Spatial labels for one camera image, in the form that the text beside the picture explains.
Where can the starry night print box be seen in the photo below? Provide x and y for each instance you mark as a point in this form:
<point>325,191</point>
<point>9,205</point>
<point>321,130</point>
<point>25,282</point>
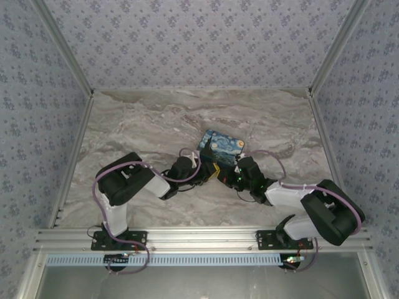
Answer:
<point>223,148</point>

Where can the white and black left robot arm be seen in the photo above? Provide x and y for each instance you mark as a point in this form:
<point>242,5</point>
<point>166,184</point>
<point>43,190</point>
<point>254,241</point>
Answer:
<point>112,205</point>

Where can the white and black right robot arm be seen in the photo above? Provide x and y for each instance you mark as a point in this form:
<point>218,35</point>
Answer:
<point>324,202</point>

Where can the black controller board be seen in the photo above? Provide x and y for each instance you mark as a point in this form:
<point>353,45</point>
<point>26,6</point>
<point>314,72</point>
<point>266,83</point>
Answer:
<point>291,261</point>
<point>116,260</point>

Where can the grey metal sheet panel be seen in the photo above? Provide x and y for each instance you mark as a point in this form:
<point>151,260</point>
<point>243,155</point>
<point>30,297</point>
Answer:
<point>199,283</point>

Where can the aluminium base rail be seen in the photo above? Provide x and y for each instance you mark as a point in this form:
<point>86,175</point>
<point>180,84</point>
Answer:
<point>199,238</point>

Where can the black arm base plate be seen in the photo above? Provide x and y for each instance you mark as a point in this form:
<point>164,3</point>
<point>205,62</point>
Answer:
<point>265,240</point>
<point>137,240</point>

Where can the aluminium table edge rail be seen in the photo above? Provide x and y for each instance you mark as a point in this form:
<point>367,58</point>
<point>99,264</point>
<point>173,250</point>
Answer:
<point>330,155</point>
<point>74,155</point>

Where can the aluminium frame post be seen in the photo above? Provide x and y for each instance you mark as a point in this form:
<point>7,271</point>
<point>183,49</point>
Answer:
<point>339,46</point>
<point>62,46</point>

